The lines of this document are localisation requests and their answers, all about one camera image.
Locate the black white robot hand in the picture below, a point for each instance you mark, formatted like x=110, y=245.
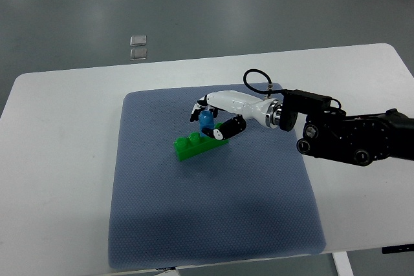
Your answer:
x=244, y=106

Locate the small blue block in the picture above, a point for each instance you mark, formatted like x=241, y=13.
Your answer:
x=206, y=121

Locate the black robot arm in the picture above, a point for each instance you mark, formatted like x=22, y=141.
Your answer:
x=331, y=134

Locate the long green block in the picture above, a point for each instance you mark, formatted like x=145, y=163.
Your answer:
x=195, y=144

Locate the blue-grey mesh mat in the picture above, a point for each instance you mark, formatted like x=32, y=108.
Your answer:
x=247, y=199

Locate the lower floor metal plate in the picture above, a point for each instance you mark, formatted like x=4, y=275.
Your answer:
x=138, y=53

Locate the floor metal plate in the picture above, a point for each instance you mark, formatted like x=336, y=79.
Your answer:
x=138, y=53
x=138, y=40

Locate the upper floor metal plate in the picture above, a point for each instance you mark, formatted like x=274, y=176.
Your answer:
x=138, y=40

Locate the white table leg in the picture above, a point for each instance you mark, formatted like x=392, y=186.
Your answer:
x=342, y=264

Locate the black table control panel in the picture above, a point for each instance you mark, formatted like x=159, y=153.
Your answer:
x=398, y=249

